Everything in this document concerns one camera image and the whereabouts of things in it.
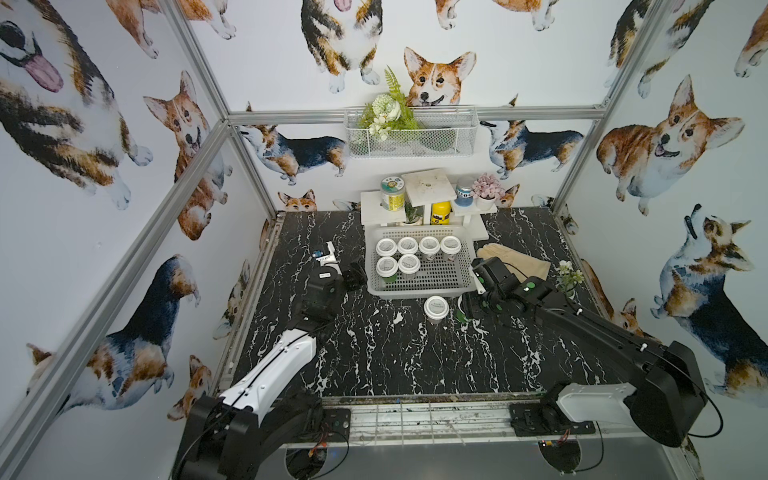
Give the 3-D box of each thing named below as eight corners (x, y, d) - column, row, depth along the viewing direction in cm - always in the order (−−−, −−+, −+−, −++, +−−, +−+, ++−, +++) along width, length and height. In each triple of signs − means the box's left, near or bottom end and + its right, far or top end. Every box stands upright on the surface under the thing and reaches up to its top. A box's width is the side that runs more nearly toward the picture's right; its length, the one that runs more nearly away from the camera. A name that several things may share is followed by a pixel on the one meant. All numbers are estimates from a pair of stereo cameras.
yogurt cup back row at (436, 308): (424, 327, 93) (425, 315, 86) (423, 307, 97) (424, 295, 91) (446, 327, 93) (449, 315, 86) (445, 307, 97) (447, 295, 91)
